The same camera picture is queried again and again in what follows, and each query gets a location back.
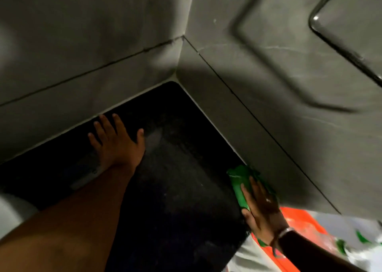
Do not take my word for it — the person's right hand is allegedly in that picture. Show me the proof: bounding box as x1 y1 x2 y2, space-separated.
240 176 289 247

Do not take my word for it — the person's right forearm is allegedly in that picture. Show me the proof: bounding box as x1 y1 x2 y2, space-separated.
273 229 369 272

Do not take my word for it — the person's left hand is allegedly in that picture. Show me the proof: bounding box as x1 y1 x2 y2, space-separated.
88 114 146 171

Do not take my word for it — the black metal towel rail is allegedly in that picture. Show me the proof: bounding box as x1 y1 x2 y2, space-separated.
309 0 382 89

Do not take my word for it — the silver bracelet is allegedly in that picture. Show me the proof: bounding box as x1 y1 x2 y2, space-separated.
276 227 296 240

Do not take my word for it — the person's left forearm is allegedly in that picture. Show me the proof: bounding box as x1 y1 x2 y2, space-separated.
0 161 141 272

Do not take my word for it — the green cleaning cloth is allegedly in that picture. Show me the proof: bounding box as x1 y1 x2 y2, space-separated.
226 164 280 210

